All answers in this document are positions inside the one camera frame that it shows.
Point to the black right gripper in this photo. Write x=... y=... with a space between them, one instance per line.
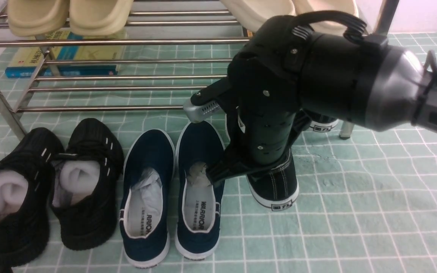
x=263 y=76

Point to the black canvas sneaker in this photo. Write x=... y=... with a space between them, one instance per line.
x=276 y=189
x=321 y=123

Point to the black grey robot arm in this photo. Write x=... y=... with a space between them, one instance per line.
x=320 y=62

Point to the silver metal shoe rack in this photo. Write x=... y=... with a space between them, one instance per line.
x=12 y=115

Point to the navy slip-on shoe right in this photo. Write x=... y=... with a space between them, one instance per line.
x=199 y=200

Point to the navy slip-on shoe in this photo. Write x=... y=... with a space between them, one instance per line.
x=199 y=200
x=143 y=217

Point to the navy slip-on shoe left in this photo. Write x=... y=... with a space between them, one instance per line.
x=143 y=217

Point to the cream slipper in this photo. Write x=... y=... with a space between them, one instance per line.
x=328 y=9
x=252 y=14

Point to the stack of books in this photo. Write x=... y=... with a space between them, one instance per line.
x=25 y=60

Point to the black knit sneaker right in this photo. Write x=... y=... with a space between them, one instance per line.
x=83 y=193

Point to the black knit sneaker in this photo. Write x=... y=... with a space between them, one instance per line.
x=83 y=193
x=26 y=175

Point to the cream slipper far right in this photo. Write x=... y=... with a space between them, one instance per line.
x=328 y=9

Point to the green checked floor cloth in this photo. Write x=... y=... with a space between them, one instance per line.
x=366 y=204

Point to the beige slipper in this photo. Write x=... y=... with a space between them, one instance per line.
x=98 y=17
x=36 y=17

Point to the black knit sneaker left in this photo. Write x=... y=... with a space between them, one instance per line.
x=26 y=175

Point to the beige slipper far left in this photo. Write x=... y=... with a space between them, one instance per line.
x=36 y=17

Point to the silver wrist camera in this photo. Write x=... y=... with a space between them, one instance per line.
x=198 y=113

